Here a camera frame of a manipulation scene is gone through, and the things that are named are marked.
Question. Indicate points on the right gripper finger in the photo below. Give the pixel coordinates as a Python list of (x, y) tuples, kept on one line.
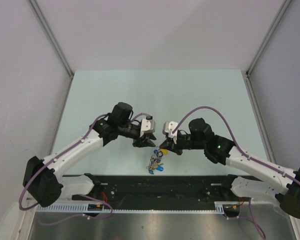
[(166, 145), (175, 150)]

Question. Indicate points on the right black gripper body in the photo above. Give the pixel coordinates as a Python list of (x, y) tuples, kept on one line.
[(183, 142)]

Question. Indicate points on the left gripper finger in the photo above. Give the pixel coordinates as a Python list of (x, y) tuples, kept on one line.
[(145, 142), (151, 136)]

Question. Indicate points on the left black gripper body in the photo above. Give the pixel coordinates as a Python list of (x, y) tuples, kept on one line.
[(138, 141)]

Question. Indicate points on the round metal keyring organiser disc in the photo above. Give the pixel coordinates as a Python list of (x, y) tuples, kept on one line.
[(155, 162)]

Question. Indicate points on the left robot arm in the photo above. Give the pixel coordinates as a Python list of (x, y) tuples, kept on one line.
[(44, 178)]

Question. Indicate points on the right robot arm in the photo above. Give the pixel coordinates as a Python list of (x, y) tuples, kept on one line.
[(275, 184)]

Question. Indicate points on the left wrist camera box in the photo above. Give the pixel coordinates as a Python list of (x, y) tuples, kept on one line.
[(148, 126)]

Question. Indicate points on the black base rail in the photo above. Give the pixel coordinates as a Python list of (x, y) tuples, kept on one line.
[(164, 193)]

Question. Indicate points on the left aluminium frame post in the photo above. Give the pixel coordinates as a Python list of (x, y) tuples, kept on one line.
[(39, 15)]

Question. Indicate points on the aluminium frame post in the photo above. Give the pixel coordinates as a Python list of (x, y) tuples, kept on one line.
[(278, 19), (39, 15)]

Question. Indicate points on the right aluminium frame post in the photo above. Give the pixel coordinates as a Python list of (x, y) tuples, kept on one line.
[(278, 19)]

